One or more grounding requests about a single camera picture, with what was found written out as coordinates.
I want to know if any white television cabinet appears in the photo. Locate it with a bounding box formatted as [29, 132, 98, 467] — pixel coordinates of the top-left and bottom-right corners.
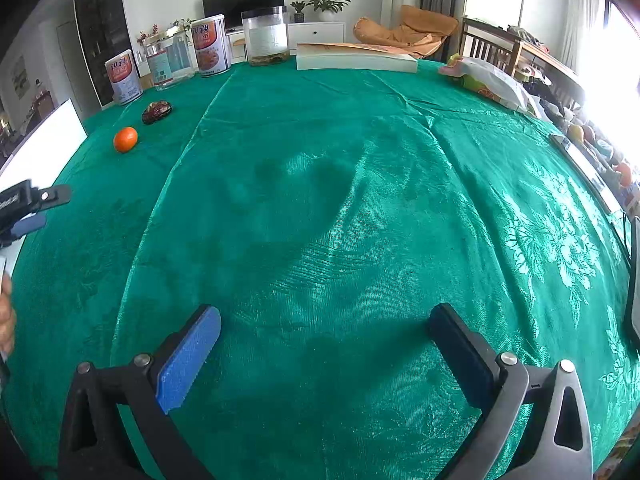
[225, 21, 346, 61]

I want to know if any small dried shiitake mushroom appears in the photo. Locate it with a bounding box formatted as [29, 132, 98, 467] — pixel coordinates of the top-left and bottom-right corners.
[141, 101, 174, 125]

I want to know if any dark glass cabinet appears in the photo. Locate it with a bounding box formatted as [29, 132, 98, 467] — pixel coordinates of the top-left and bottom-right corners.
[74, 0, 126, 106]

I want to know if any large green potted plant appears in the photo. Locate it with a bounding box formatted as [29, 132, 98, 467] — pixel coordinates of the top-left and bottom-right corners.
[305, 0, 352, 15]

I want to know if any green patterned tablecloth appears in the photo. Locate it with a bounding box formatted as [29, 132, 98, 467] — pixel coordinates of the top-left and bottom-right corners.
[0, 57, 633, 480]

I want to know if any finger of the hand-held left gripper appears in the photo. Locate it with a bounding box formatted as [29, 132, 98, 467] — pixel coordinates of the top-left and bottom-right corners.
[35, 185, 72, 209]
[9, 214, 48, 241]

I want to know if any small red label can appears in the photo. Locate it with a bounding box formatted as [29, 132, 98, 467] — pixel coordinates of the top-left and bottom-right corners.
[105, 49, 144, 106]

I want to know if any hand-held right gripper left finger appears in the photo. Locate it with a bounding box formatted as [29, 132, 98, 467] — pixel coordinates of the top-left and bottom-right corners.
[59, 304, 222, 480]

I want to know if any clear plastic bag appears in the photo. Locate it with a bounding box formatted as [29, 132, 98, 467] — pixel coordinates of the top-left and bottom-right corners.
[439, 55, 543, 116]

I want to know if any wooden side table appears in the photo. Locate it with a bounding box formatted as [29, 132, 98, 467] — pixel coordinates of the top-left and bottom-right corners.
[510, 35, 586, 106]

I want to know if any white foam board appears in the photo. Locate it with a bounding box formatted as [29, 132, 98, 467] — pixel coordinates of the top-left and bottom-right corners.
[0, 99, 88, 196]

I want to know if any orange tangerine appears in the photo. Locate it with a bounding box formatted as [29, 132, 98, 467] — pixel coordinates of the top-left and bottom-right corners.
[113, 127, 138, 154]

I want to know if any wooden chair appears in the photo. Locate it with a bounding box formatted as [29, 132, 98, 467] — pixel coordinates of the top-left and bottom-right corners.
[458, 16, 523, 76]

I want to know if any clear jar black lid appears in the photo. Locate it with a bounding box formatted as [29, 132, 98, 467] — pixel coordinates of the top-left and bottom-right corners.
[241, 6, 291, 67]

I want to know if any clear jar red label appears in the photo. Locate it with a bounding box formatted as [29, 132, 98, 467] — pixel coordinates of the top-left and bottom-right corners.
[144, 26, 196, 92]

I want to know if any tall red label can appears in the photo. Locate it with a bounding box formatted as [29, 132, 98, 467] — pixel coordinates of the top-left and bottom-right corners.
[191, 14, 232, 78]

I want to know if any orange beanbag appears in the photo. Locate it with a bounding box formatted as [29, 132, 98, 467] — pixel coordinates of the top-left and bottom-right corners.
[353, 5, 459, 59]

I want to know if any white thick book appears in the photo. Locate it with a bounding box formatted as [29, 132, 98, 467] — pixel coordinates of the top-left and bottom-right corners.
[296, 42, 418, 74]

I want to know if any person's left hand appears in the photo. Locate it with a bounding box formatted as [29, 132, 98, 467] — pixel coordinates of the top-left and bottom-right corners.
[0, 287, 17, 356]

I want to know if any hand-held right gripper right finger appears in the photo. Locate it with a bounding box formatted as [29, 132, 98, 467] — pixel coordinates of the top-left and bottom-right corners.
[428, 302, 594, 480]

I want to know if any black television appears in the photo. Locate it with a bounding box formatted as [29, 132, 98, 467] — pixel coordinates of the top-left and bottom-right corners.
[202, 0, 285, 27]

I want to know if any pile of assorted produce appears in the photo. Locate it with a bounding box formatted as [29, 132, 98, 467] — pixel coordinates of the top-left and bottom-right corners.
[540, 95, 640, 211]

